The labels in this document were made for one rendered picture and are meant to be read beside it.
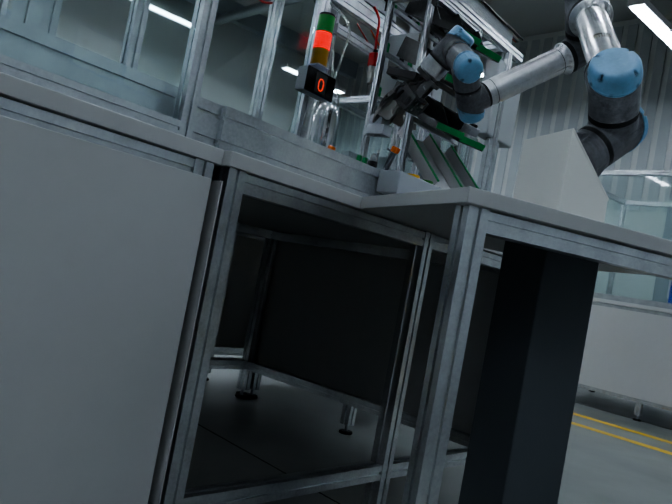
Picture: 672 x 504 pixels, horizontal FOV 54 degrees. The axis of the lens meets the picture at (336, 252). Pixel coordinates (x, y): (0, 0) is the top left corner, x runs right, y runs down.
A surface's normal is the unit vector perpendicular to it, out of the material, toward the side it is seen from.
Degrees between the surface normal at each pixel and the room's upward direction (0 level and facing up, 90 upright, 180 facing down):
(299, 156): 90
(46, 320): 90
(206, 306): 90
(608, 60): 59
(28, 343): 90
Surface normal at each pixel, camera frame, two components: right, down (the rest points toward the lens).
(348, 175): 0.75, 0.11
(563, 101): -0.72, -0.16
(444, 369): 0.38, 0.04
